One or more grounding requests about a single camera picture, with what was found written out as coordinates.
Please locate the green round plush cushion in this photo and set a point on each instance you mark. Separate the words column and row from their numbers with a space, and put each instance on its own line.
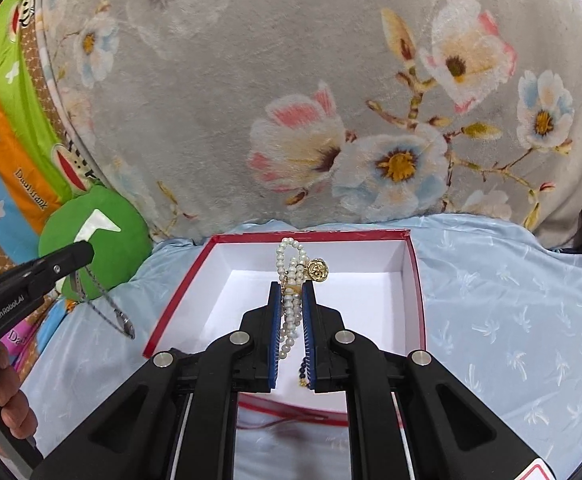
column 111, row 255

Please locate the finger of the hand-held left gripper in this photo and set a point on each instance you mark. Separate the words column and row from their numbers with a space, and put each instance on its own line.
column 71, row 257

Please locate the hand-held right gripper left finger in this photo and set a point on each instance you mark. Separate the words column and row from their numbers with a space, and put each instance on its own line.
column 274, row 335

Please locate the colourful cartoon printed blanket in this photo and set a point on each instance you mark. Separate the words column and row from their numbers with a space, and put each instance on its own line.
column 11, row 135

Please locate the silver metal watch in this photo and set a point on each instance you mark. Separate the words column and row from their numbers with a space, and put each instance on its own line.
column 123, row 325

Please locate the person's left hand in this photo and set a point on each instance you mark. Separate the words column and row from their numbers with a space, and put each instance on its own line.
column 13, row 410

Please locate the grey floral blanket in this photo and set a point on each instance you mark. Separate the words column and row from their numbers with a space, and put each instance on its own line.
column 271, row 60

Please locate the red cardboard box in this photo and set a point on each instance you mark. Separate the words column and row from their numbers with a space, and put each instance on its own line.
column 381, row 300

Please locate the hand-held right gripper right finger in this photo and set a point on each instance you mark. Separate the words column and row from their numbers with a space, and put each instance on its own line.
column 308, row 335

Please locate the light blue bed sheet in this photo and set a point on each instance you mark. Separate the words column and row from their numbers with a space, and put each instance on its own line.
column 496, row 335

